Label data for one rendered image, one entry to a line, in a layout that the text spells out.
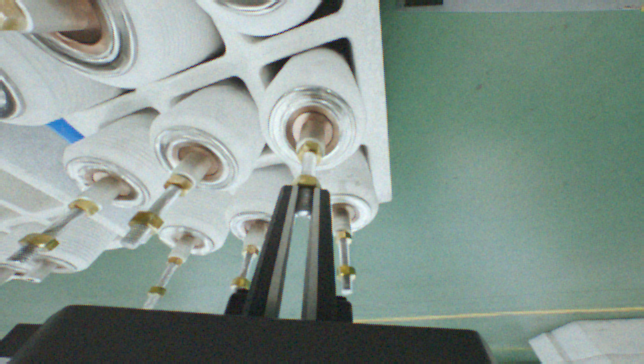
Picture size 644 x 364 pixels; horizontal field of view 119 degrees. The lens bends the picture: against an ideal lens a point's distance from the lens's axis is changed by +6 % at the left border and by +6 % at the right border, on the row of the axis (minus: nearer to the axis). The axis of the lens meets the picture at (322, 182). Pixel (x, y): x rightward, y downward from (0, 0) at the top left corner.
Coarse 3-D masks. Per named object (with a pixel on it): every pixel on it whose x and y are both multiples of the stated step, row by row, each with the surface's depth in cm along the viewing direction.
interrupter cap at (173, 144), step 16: (176, 128) 16; (192, 128) 16; (160, 144) 17; (176, 144) 17; (192, 144) 17; (208, 144) 17; (224, 144) 17; (160, 160) 18; (176, 160) 19; (224, 160) 18; (208, 176) 20; (224, 176) 20
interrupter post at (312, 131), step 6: (312, 120) 16; (306, 126) 15; (312, 126) 15; (318, 126) 15; (300, 132) 15; (306, 132) 14; (312, 132) 14; (318, 132) 15; (324, 132) 16; (300, 138) 14; (306, 138) 14; (312, 138) 14; (318, 138) 14; (324, 138) 15; (300, 144) 14; (324, 144) 15; (324, 150) 14
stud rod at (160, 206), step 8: (168, 192) 15; (176, 192) 15; (160, 200) 14; (168, 200) 15; (152, 208) 14; (160, 208) 14; (160, 216) 14; (136, 224) 13; (128, 232) 12; (136, 232) 12; (144, 232) 13; (120, 240) 12; (128, 240) 12; (136, 240) 12
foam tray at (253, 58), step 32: (352, 0) 16; (224, 32) 18; (288, 32) 18; (320, 32) 18; (352, 32) 18; (224, 64) 19; (256, 64) 19; (352, 64) 24; (128, 96) 22; (160, 96) 22; (256, 96) 21; (384, 96) 21; (96, 128) 25; (384, 128) 24; (384, 160) 27; (384, 192) 31
